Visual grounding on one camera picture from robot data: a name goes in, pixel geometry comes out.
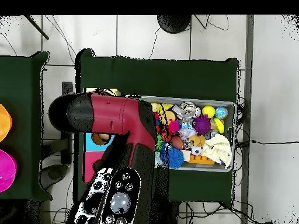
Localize purple spiky rubber ball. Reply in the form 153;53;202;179
192;114;211;136

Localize light blue patterned ball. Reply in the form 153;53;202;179
214;106;229;120

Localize wooden box with three holes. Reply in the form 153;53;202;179
82;87;122;183

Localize black round stand base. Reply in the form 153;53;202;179
157;15;192;34

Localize black slanted rod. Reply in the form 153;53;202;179
24;15;50;40

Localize green spiky rubber ball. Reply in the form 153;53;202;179
155;134;164;152

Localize shallow metal mesh bin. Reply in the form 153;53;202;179
126;94;236;173

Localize cream waffle cloth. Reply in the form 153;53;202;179
201;133;232;169

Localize dark green table cloth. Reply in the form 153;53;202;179
0;51;53;202
74;50;239;207

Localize black cable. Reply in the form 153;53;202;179
234;138;299;146

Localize pink plastic bowl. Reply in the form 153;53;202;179
0;149;18;193

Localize yellow foam ball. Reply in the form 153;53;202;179
201;105;215;118

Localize blue spiky toy with eyes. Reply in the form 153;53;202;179
159;144;185;169

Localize orange plastic dish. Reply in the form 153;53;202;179
0;103;13;142

